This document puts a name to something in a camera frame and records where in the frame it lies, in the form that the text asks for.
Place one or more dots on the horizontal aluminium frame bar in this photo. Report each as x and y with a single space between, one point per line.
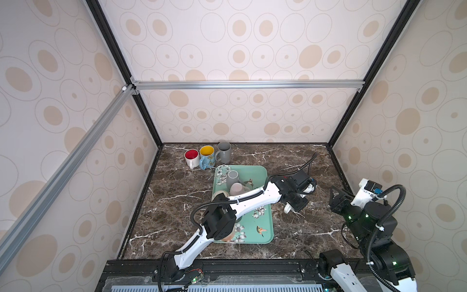
249 85

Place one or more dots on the blue butterfly mug yellow inside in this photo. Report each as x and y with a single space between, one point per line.
207 157

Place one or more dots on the left black frame post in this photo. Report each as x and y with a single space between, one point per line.
114 48

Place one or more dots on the cream mug orange handle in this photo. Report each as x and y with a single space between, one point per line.
229 237

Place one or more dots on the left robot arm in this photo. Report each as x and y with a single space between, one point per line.
216 219

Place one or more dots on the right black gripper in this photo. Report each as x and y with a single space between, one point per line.
337 202

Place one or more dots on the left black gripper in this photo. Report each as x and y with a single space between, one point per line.
301 204

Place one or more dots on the mint green floral tray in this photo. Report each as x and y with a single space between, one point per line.
255 227

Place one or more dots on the right black frame post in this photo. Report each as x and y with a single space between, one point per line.
390 41

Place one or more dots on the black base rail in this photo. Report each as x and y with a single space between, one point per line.
237 275

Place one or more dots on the large white mug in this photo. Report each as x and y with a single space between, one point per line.
288 208

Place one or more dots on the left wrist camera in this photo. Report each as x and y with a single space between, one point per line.
310 189

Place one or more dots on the cream beige mug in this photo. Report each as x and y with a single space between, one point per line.
221 192

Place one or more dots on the small light grey mug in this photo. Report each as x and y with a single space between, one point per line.
232 178

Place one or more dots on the tall dark grey mug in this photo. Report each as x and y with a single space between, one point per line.
224 153

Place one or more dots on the white mug red inside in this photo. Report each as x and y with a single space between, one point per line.
192 158

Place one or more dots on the black frame post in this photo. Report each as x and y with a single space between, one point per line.
114 48
390 41

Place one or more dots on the left diagonal aluminium bar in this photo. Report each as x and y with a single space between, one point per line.
29 219

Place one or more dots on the pale pink mug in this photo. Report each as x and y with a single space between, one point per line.
238 189

